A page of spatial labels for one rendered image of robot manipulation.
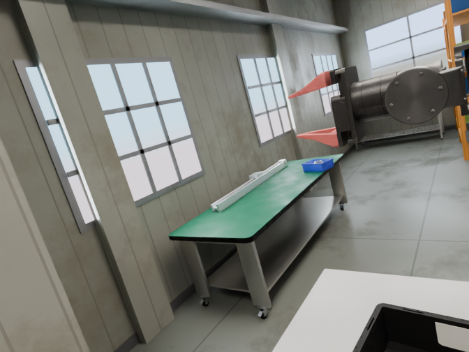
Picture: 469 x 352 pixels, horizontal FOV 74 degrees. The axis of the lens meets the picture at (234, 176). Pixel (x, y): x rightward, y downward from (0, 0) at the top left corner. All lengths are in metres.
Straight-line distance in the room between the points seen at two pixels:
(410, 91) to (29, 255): 1.37
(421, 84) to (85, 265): 2.34
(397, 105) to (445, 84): 0.04
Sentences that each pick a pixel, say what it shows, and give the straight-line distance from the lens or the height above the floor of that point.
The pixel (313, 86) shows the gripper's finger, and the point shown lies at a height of 1.49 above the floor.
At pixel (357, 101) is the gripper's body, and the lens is 0.46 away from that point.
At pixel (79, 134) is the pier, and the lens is 2.38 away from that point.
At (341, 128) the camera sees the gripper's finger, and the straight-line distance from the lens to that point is 0.46.
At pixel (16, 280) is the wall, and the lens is 1.47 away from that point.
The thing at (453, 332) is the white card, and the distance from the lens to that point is 0.91.
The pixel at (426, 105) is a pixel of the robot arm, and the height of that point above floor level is 1.44.
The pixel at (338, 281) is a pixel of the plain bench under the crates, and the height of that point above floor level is 0.70.
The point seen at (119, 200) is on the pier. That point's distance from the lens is 2.46.
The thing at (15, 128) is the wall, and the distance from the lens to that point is 2.36.
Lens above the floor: 1.49
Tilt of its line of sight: 11 degrees down
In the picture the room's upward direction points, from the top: 16 degrees counter-clockwise
